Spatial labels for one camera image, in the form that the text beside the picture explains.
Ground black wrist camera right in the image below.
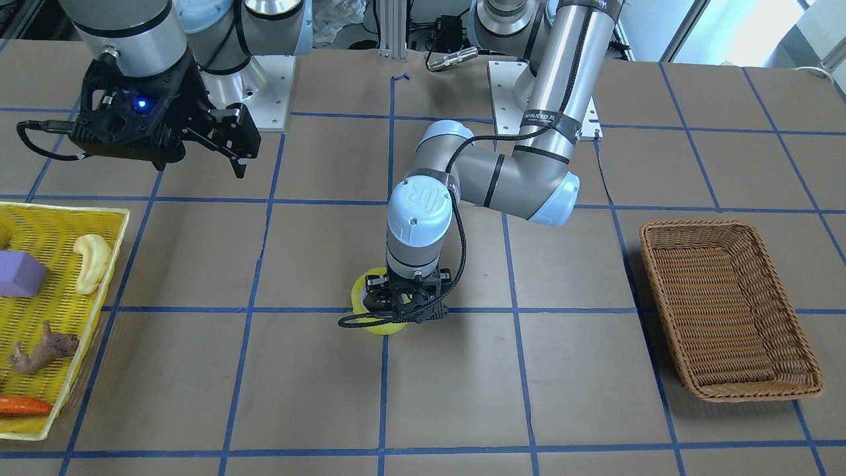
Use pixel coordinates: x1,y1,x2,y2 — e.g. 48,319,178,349
69,60,185,163

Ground brown toy lion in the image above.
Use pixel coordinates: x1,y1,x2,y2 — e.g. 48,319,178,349
8,320,81,376

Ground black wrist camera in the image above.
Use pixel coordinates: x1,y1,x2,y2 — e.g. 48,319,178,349
387,278,448,323
69,60,185,163

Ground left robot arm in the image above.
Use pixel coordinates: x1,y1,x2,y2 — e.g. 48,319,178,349
339,1,623,328

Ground yellow plastic basket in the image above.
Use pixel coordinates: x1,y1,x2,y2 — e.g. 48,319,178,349
1,202,130,441

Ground yellow clear tape roll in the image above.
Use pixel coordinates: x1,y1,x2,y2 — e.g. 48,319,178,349
350,266,408,337

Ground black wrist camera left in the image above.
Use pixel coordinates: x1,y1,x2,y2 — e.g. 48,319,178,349
387,278,448,323

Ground purple block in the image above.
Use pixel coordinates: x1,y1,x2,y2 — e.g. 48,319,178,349
1,250,48,296

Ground orange toy carrot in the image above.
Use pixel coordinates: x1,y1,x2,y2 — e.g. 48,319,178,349
0,395,54,416

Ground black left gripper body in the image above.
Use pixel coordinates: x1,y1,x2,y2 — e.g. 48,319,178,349
364,268,452,317

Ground pale yellow toy banana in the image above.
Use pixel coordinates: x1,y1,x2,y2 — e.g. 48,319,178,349
73,234,112,295

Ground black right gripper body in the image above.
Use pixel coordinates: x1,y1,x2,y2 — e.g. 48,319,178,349
79,50,229,166

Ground aluminium frame post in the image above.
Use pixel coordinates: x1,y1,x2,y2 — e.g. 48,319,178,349
374,0,410,62

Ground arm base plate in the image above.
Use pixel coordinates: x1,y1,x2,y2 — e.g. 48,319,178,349
200,56,297,132
487,59,603,140

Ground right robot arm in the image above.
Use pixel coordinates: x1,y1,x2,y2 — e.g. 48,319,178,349
46,1,313,178

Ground brown wicker basket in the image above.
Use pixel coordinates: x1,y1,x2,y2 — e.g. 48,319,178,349
640,219,826,403

